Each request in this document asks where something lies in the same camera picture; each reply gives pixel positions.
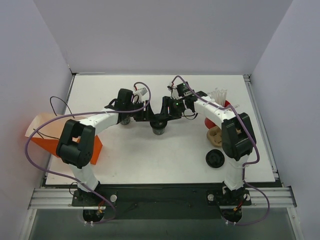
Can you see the dark coffee cup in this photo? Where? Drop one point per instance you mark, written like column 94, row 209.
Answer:
column 125, row 121
column 158, row 131

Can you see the orange paper bag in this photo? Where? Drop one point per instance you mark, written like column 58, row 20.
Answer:
column 48, row 136

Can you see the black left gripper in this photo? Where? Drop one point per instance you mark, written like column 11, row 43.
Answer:
column 141, row 115

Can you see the black cup lid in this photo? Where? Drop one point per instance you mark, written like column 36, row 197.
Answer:
column 158, row 125
column 215, row 158

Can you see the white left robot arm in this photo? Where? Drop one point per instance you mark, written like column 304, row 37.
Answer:
column 76, row 143

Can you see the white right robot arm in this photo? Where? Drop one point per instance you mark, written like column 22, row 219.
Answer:
column 238, row 140

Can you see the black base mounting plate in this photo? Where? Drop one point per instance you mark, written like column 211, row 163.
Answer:
column 225, row 202

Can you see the black cup lid on table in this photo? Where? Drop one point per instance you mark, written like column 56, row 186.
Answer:
column 215, row 158

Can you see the brown cardboard cup carrier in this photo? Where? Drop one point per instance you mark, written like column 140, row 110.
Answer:
column 214, row 135

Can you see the aluminium frame rail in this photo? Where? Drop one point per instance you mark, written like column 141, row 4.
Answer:
column 59, row 198

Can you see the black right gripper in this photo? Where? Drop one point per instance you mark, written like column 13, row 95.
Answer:
column 165, row 107

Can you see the red straw holder cup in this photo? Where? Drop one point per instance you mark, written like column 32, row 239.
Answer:
column 208, row 123

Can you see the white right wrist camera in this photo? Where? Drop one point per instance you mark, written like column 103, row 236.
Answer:
column 174, row 93

